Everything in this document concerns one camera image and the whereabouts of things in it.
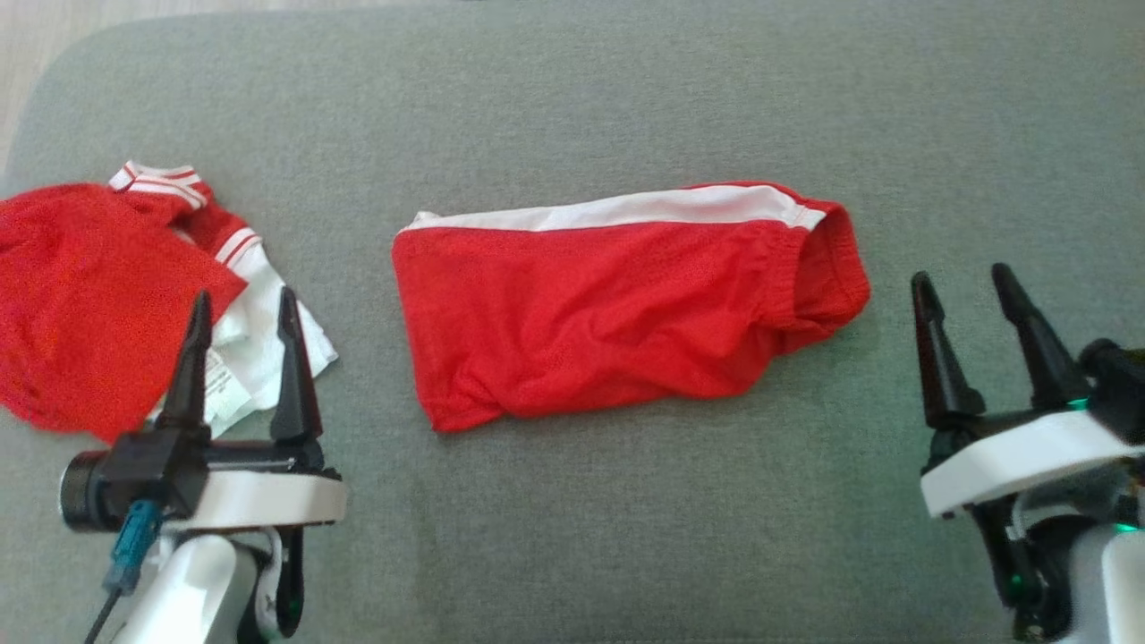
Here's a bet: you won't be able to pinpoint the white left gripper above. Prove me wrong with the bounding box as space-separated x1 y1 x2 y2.
159 285 349 531

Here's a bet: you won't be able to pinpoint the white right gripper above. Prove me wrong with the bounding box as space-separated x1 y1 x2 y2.
911 262 1145 521

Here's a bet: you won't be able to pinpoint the red jersey with white sleeves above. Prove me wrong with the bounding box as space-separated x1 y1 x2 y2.
0 161 339 444

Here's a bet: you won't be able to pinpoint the red shorts with white stripe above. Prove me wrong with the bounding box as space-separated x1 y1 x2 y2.
391 182 871 435

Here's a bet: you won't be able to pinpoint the black cable with blue plug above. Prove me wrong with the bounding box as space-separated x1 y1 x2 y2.
83 499 166 644

